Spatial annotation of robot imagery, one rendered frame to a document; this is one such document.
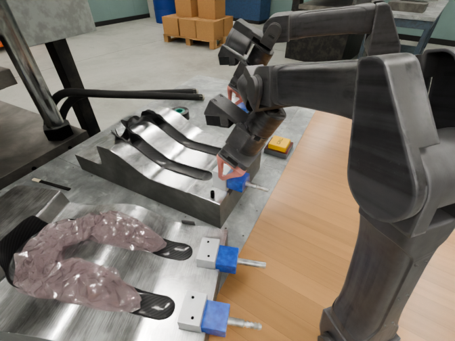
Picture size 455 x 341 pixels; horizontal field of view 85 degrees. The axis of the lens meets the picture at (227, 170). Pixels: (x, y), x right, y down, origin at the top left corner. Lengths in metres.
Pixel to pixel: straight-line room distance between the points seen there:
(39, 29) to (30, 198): 0.71
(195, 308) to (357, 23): 0.67
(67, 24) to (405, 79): 1.20
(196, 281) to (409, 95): 0.43
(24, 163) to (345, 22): 1.04
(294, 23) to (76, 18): 0.90
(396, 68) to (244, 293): 0.47
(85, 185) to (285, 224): 0.58
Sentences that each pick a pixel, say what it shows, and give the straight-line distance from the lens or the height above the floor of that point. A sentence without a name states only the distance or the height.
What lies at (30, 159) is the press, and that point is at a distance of 1.09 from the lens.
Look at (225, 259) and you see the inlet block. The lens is 0.51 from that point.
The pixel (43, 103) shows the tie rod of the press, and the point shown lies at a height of 0.93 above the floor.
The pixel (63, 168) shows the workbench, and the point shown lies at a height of 0.80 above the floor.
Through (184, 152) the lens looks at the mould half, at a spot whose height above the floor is 0.88.
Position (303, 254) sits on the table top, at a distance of 0.62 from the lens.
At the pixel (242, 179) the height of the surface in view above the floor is 0.93.
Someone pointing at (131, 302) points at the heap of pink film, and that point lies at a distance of 0.50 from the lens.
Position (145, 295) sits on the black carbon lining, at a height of 0.85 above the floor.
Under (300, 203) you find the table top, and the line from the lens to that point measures 0.72.
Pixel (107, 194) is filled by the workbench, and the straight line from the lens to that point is 0.79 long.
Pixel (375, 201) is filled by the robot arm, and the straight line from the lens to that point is 0.23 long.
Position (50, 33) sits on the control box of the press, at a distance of 1.24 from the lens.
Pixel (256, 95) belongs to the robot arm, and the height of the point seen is 1.15.
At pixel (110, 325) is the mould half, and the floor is 0.87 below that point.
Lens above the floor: 1.31
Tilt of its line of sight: 40 degrees down
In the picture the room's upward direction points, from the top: straight up
